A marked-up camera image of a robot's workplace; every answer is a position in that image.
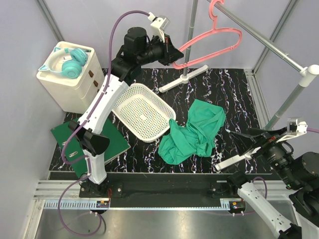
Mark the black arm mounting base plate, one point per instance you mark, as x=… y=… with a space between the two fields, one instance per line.
x=163 y=191

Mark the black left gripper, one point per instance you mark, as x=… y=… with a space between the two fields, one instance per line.
x=170 y=54

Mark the green ring binder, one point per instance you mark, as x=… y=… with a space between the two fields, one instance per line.
x=117 y=146

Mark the pink plastic hanger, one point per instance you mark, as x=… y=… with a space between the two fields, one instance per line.
x=214 y=30

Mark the white drawer cabinet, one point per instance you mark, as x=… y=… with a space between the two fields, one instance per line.
x=74 y=95

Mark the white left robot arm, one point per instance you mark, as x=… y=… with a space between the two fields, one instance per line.
x=137 y=50

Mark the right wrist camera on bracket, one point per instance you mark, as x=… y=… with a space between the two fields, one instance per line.
x=295 y=127

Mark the teal cat-ear headphones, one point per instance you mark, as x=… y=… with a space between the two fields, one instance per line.
x=70 y=68

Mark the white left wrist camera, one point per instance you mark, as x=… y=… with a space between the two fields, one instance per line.
x=158 y=25

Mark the white perforated plastic basket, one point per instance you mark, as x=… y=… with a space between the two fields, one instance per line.
x=143 y=112

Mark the green tank top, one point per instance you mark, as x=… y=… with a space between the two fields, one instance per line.
x=204 y=121

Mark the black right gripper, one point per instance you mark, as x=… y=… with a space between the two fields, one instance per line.
x=266 y=139

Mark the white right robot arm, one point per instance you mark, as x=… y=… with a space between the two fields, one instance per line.
x=298 y=181

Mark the white slotted cable duct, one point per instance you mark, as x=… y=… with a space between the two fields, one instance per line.
x=97 y=205

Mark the silver clothes rack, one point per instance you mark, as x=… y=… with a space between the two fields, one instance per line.
x=308 y=74

